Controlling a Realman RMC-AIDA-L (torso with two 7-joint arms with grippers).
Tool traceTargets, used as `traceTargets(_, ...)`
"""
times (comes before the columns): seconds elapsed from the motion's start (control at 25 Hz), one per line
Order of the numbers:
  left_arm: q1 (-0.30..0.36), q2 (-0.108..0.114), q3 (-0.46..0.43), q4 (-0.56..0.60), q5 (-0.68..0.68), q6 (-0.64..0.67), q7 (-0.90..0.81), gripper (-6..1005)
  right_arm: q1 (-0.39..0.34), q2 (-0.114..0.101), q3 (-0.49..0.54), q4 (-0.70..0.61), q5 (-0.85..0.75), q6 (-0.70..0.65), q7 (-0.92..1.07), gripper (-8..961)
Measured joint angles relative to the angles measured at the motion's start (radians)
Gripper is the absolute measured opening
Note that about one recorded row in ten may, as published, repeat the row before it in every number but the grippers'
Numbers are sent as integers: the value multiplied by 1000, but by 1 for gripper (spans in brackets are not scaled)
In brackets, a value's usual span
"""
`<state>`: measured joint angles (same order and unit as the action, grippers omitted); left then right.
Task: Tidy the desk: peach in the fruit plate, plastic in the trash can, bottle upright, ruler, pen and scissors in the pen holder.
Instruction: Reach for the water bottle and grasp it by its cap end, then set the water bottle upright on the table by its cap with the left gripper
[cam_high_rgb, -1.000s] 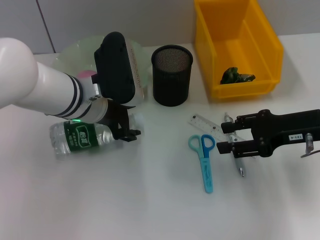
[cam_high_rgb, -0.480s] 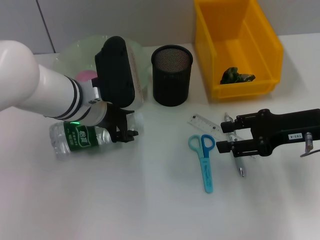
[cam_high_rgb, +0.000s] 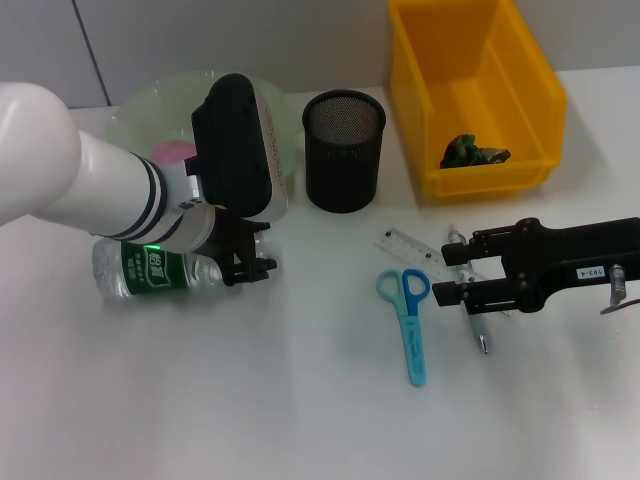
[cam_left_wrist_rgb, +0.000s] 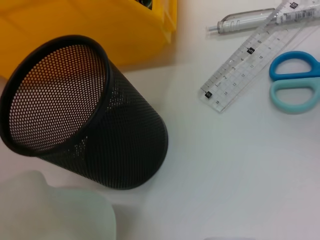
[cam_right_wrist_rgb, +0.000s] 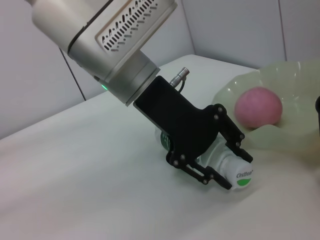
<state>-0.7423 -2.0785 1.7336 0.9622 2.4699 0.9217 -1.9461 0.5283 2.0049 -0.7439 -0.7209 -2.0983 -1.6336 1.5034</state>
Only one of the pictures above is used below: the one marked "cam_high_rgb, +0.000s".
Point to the pink peach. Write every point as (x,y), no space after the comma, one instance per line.
(172,151)

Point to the clear plastic ruler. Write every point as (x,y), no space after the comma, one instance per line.
(410,247)

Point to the yellow plastic bin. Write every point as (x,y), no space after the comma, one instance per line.
(475,75)

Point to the translucent green fruit plate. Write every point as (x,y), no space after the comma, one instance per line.
(145,110)

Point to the grey ballpoint pen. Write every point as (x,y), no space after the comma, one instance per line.
(477,330)

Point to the blue scissors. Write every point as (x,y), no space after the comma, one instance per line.
(414,345)

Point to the green plastic wrapper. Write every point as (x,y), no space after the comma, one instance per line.
(470,152)

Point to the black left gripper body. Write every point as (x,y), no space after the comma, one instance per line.
(235,240)

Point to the clear green-label water bottle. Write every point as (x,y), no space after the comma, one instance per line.
(150,272)

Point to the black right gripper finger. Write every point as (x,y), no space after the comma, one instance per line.
(454,255)
(446,295)

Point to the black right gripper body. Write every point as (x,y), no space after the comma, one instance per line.
(550,260)

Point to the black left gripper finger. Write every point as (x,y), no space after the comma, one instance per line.
(255,272)
(262,227)

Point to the black mesh pen holder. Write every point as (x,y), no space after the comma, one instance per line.
(345,165)

